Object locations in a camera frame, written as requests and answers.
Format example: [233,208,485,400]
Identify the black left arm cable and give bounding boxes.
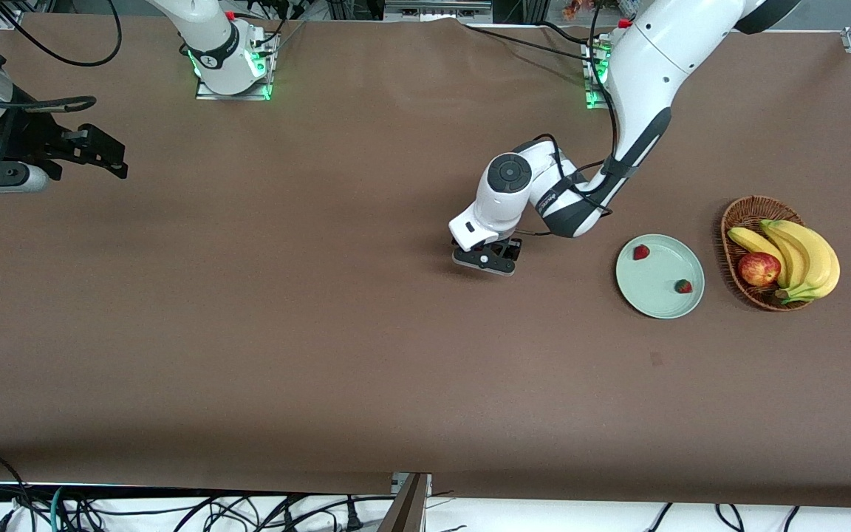
[529,0,622,239]

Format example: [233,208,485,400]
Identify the long black table cable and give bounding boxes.
[462,24,604,64]

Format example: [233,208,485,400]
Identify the small yellow banana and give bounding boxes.
[727,226,790,288]

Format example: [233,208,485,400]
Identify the grey electronics box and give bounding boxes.
[383,0,493,23]

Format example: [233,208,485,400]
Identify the aluminium profile post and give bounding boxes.
[377,473,433,532]

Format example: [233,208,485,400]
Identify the short black table cable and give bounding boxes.
[536,21,600,44]

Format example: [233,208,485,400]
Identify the orange background objects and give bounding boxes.
[562,0,622,21]

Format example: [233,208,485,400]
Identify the large yellow banana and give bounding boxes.
[760,219,841,304]

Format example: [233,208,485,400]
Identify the brown wicker basket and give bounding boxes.
[721,195,814,312]

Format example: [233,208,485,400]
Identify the brown table cover sheet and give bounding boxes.
[0,13,851,511]

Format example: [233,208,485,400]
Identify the pale green round plate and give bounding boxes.
[615,234,705,320]

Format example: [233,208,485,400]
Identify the red apple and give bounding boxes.
[737,252,782,287]

